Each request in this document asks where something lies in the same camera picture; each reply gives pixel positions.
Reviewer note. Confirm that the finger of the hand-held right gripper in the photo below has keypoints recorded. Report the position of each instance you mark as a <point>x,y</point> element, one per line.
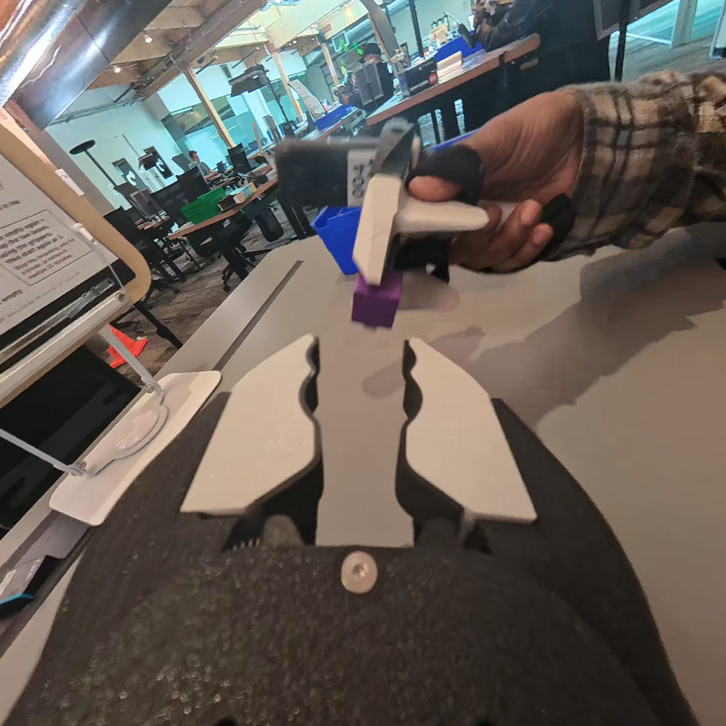
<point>377,227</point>

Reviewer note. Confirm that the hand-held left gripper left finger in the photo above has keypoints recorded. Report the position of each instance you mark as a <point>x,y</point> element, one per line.
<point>255,448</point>

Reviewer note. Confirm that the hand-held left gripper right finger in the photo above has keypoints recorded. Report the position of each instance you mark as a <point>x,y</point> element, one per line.
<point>465,454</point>

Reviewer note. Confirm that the purple cube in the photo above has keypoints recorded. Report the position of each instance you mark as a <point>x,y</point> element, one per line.
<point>371,306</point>

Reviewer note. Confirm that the person's right hand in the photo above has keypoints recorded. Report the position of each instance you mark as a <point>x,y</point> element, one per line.
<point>527,153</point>

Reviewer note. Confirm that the small cardboard box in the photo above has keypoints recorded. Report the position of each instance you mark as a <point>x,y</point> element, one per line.
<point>238,195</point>

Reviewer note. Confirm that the white tablet stand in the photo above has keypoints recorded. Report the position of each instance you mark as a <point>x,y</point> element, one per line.
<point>181,391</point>

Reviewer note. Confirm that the black studio light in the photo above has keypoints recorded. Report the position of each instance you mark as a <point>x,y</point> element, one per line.
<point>247,79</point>

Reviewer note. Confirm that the green plastic crate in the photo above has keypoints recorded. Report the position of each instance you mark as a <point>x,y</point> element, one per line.
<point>201,207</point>

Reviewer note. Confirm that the wooden desk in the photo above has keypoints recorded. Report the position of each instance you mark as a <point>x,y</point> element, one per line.
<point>488,61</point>
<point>193,228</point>

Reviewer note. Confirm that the black cardboard box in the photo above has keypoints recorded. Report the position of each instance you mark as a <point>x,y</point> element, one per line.
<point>422,79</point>

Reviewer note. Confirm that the orange traffic cone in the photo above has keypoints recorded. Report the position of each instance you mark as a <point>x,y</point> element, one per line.
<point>127,349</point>

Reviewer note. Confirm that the black floor lamp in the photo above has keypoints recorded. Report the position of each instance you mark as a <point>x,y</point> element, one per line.
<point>82,147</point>

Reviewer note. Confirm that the wood-framed instruction board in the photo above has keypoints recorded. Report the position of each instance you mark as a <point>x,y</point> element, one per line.
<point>56,244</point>

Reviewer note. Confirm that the small black blue-edged device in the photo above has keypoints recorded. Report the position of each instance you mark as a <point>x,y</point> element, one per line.
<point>20,584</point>

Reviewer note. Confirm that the silver ventilation duct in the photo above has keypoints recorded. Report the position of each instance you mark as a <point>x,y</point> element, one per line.
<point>56,34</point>

